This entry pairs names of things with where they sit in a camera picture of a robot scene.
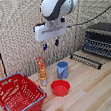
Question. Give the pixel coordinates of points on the blue plastic cup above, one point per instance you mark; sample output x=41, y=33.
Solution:
x=62, y=71

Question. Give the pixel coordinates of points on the red plastic shopping basket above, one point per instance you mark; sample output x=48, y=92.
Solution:
x=17, y=97

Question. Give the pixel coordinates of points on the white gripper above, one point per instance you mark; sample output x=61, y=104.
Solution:
x=50, y=32

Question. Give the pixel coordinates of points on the black dish rack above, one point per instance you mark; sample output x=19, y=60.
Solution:
x=101, y=29

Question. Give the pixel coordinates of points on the red plastic bowl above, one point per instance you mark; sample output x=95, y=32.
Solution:
x=60, y=87

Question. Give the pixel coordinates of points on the red and yellow carton box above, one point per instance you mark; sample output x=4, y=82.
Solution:
x=42, y=72

